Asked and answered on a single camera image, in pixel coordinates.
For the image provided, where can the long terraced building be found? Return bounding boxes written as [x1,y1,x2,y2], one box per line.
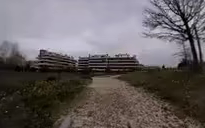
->
[77,52,142,73]

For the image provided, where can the pale gravel path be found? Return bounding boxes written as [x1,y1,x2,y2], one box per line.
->
[53,74,205,128]

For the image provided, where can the grass verge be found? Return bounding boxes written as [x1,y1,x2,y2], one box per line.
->
[117,68,205,128]
[0,70,93,128]

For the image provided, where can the small bare tree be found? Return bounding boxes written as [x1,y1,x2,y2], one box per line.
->
[175,42,192,70]

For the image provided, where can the clump of bare trees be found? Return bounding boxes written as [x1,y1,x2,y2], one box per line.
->
[0,40,36,73]

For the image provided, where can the large bare tree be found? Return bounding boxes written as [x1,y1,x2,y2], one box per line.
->
[141,0,205,73]

